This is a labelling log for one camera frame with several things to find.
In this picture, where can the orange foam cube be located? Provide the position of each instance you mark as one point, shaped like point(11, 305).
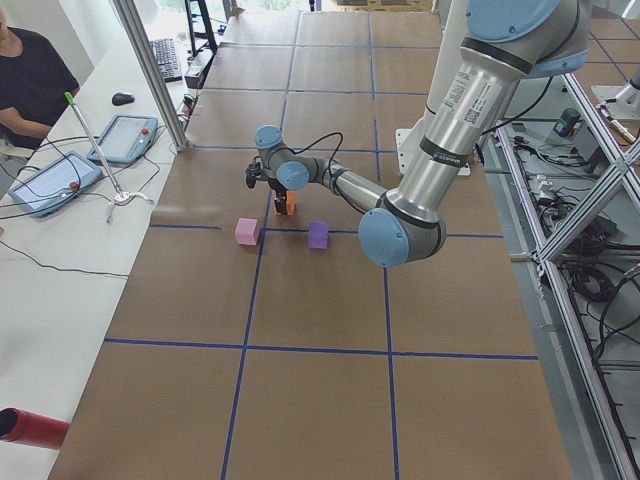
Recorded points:
point(290, 203)

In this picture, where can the red cylinder tube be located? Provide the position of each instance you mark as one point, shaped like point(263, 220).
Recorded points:
point(27, 428)

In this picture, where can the light pink foam cube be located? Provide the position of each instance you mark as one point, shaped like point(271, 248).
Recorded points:
point(247, 231)

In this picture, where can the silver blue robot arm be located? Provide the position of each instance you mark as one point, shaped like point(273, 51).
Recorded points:
point(504, 42)

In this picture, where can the metal rod green tip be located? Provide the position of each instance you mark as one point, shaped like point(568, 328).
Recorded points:
point(121, 198)

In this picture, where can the dark purple foam cube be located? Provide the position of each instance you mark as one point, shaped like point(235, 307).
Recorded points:
point(318, 235)

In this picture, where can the person in black shirt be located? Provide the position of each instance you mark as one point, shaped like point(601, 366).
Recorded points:
point(34, 83)

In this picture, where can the aluminium frame post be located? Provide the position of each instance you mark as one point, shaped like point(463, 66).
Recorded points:
point(134, 28)

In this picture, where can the far blue teach pendant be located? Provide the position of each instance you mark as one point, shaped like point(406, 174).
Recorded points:
point(126, 138)

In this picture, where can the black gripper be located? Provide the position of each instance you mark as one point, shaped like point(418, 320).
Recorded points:
point(278, 188)

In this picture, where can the black keyboard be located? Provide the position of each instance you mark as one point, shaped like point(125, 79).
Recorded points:
point(167, 59)

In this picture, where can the blue teach pendant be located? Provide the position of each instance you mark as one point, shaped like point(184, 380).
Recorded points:
point(53, 186)
point(126, 138)

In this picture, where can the near blue teach pendant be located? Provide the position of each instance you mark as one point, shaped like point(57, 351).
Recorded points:
point(53, 186)

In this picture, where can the black computer mouse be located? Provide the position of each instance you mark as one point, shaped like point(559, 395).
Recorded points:
point(122, 98)

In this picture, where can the aluminium frame rail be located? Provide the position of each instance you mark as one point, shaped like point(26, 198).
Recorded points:
point(568, 198)

